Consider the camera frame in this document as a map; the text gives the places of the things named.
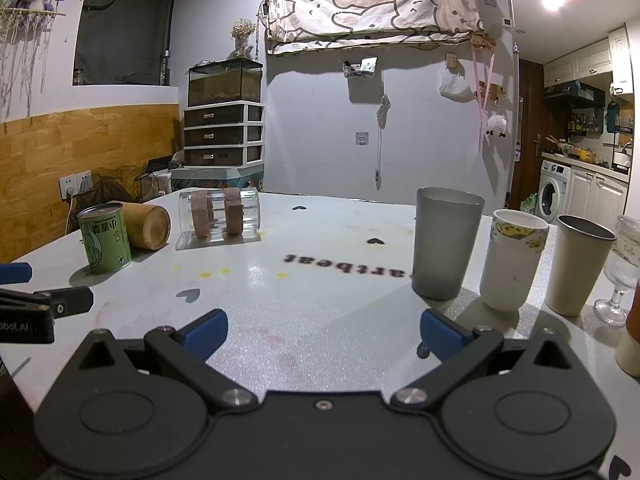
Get glass aquarium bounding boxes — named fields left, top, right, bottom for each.
left=187, top=57, right=264, bottom=108

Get printed cloth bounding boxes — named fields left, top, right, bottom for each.
left=262, top=0, right=486, bottom=55

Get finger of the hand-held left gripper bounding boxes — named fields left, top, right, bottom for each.
left=0, top=285, right=95, bottom=319
left=0, top=262, right=34, bottom=284

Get grey plastic cup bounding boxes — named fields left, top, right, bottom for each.
left=410, top=186, right=486, bottom=302

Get dark window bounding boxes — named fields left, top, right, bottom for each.
left=73, top=0, right=179, bottom=86

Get white washing machine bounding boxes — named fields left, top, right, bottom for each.
left=537, top=159, right=573, bottom=225

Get white drawer unit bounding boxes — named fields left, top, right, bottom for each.
left=182, top=101, right=265, bottom=167

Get black mesh net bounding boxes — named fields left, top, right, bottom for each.
left=92, top=172, right=139, bottom=207

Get black range hood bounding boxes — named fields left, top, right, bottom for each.
left=542, top=82, right=606, bottom=109

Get brown wooden door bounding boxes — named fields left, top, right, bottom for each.
left=509, top=57, right=546, bottom=207

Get hanging white cable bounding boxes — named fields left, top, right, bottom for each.
left=374, top=94, right=392, bottom=192

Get white wall socket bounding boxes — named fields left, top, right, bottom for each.
left=58, top=170, right=94, bottom=199

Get white upper kitchen cabinets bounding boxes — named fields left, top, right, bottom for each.
left=542, top=26, right=632, bottom=89

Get dried flower vase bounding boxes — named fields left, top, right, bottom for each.
left=229, top=18, right=258, bottom=61

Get clear glass goblet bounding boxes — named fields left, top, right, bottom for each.
left=593, top=214, right=640, bottom=328

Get white lower kitchen cabinet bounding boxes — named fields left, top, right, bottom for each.
left=567, top=167, right=629, bottom=234

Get white printed cup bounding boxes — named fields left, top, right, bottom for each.
left=478, top=208, right=550, bottom=312

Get bamboo cup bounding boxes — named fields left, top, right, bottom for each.
left=120, top=201, right=172, bottom=251

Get green tin can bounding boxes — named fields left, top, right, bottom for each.
left=77, top=201, right=133, bottom=275

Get spice rack with bottles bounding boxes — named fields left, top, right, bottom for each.
left=567, top=112, right=604, bottom=136

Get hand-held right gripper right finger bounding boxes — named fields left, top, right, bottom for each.
left=389, top=308, right=582, bottom=414

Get orange and cream bottle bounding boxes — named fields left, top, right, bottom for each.
left=614, top=285, right=640, bottom=379

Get clear glass cup cork bands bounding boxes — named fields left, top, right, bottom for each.
left=175, top=187, right=263, bottom=251

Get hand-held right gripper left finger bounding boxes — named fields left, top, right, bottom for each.
left=70, top=308, right=261, bottom=414

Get beige metal cup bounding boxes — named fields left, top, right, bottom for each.
left=543, top=214, right=618, bottom=318

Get small clear wall shelf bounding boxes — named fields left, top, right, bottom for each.
left=342, top=57, right=377, bottom=79

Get white sheep plush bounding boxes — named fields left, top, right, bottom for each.
left=482, top=114, right=510, bottom=139

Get white macrame wall hanging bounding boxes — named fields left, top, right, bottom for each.
left=0, top=0, right=69, bottom=107

